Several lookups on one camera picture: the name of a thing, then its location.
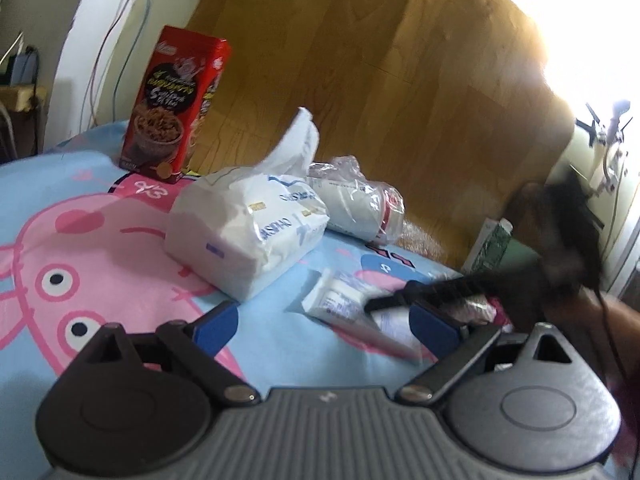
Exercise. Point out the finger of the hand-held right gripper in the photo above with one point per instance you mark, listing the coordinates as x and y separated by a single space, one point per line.
440 291

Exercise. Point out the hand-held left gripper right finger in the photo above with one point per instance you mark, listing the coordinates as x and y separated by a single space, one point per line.
431 332

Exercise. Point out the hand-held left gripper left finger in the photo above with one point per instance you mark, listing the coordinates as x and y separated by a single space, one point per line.
216 329

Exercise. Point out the clear packet with barcode label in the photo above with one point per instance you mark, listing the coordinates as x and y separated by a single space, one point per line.
395 329

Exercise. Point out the white cream tube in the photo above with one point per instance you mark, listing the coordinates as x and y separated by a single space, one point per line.
340 310

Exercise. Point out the person's right forearm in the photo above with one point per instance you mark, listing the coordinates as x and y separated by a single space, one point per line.
622 340

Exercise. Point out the red white lidded cup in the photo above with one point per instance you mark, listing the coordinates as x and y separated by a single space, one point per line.
475 310

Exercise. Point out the clear plastic wrap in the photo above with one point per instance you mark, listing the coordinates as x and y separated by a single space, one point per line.
420 237

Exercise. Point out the green drink carton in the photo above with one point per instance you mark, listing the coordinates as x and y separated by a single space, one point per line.
487 245

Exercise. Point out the white tissue pack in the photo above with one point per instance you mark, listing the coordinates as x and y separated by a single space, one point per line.
245 225

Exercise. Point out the paper cup stack in plastic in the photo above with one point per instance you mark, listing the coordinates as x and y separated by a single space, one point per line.
355 200

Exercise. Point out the cartoon pig printed blanket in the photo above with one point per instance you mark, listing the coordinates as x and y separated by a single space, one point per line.
100 260

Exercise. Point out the wooden headboard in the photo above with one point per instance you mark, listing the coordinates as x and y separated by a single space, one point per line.
400 85

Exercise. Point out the red cereal box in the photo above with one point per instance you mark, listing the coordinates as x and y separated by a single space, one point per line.
172 110

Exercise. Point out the white metal rack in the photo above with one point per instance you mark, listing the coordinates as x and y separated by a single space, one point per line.
6 130

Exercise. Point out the blue bag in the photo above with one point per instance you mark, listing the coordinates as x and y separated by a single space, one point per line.
22 67

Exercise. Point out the wall fixture with black brackets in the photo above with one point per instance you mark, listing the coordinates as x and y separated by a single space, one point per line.
607 145

